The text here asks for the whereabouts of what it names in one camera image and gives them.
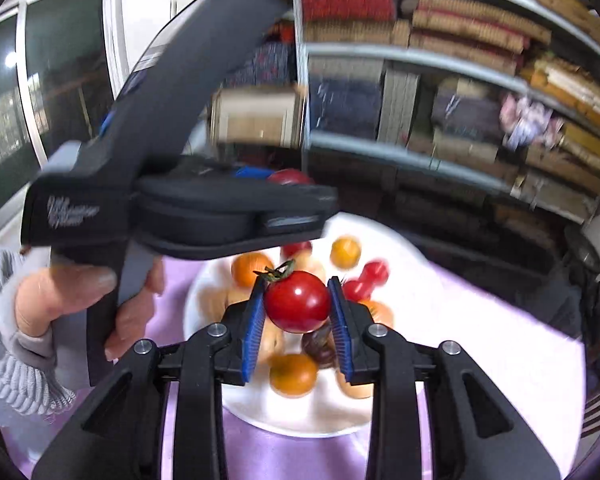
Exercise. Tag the stack of yellow wooden boxes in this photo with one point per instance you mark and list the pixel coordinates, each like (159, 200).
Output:
(570, 80)

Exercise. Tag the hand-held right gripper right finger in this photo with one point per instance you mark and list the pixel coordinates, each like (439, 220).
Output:
(341, 335)

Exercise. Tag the person's left hand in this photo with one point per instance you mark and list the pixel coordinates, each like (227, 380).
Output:
(65, 285)

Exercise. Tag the beige picture frame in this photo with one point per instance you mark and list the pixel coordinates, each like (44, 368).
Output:
(260, 120)

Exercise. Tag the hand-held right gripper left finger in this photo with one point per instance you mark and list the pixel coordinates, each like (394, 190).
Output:
(252, 335)

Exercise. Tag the orange green tomato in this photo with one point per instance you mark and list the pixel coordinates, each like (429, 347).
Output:
(292, 375)

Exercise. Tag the white framed window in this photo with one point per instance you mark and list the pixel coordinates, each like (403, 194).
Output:
(60, 60)

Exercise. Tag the small orange mandarin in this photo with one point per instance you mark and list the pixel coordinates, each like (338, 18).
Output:
(250, 267)

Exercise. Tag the stack of dark blue boxes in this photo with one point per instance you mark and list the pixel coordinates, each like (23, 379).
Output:
(347, 100)

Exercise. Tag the metal shelf with boxes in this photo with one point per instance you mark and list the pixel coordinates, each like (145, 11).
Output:
(470, 15)

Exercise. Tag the purple patterned tablecloth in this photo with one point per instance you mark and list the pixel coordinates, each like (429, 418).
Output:
(280, 455)

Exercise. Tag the pink crumpled cloth bundle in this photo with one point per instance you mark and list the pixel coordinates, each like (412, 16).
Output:
(527, 120)

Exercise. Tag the round dark metal dish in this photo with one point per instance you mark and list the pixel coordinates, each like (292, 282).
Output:
(582, 252)

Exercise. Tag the large orange mandarin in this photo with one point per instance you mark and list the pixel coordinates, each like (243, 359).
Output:
(380, 312)

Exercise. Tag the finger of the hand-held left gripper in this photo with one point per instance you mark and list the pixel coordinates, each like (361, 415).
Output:
(252, 172)

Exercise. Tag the pale yellow loquat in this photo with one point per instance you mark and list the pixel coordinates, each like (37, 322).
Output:
(220, 300)
(310, 262)

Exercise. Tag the person's left forearm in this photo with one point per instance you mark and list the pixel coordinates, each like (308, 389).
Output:
(5, 360)

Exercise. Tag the spotted yellow passion fruit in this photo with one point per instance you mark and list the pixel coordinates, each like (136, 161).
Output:
(355, 389)

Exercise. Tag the grey metal shelf rack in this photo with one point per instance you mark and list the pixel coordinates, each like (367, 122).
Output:
(298, 85)

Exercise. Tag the yellow cherry tomato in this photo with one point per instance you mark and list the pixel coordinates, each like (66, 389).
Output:
(345, 252)

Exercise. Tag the small dark water chestnut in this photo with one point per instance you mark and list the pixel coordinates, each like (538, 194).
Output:
(320, 347)

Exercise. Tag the white oval plate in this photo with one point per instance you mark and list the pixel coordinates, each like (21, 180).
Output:
(325, 410)

